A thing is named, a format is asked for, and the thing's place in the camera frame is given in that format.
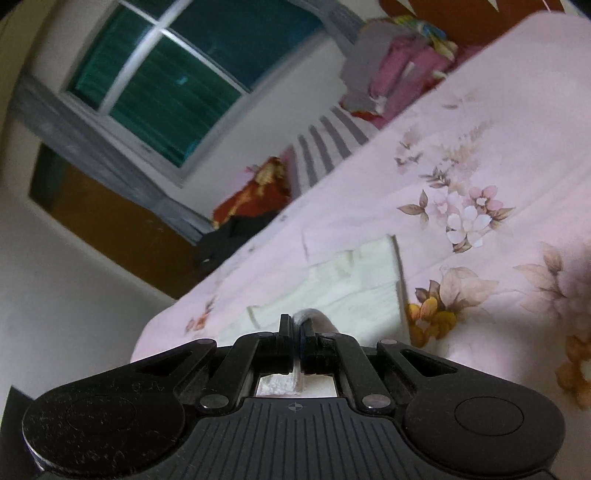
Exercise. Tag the grey folded clothing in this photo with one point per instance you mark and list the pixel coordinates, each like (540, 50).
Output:
(364, 60)

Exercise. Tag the wide grey-blue window curtain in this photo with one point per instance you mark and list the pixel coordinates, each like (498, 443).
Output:
(344, 21)

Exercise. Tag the red floral cloth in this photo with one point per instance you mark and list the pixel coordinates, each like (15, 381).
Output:
(251, 198)

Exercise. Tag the brown wooden door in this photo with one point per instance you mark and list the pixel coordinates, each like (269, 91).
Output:
(115, 221)

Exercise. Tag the brown scalloped headboard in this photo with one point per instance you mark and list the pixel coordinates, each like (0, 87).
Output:
(461, 14)

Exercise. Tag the pink grey striped pillow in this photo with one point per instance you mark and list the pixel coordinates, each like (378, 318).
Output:
(323, 143)

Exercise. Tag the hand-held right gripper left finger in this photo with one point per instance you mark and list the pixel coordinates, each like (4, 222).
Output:
(286, 339)

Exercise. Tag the colourful printed cloth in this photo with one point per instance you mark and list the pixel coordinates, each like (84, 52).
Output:
(429, 30)

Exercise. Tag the white knit sweater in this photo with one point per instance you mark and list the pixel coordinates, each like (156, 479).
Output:
(360, 290)

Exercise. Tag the sliding glass window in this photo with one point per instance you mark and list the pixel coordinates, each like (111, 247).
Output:
(184, 78)

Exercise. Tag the pink folded clothing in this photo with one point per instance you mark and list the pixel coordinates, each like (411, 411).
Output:
(406, 74)

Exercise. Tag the dark cloth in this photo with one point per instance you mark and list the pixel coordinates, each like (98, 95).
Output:
(231, 240)

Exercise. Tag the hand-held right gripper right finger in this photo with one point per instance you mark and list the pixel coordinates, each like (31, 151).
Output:
(308, 341)

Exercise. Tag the narrow grey-blue window curtain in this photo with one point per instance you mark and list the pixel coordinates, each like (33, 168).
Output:
(92, 138)

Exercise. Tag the pink floral bed sheet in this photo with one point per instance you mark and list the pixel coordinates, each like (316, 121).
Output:
(485, 138)

